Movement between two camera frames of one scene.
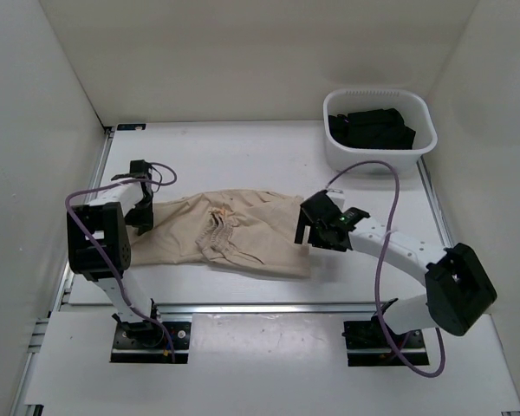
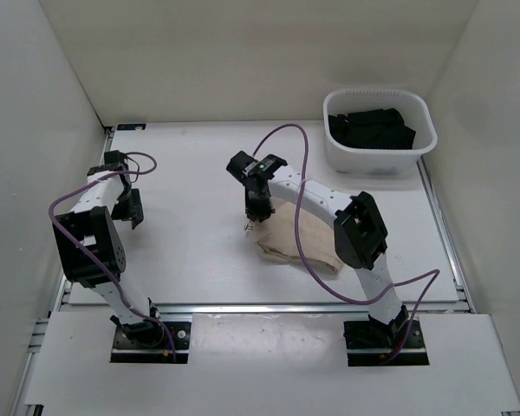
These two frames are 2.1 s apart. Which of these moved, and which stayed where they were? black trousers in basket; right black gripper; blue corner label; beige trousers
Moved: beige trousers; right black gripper
Stayed: black trousers in basket; blue corner label
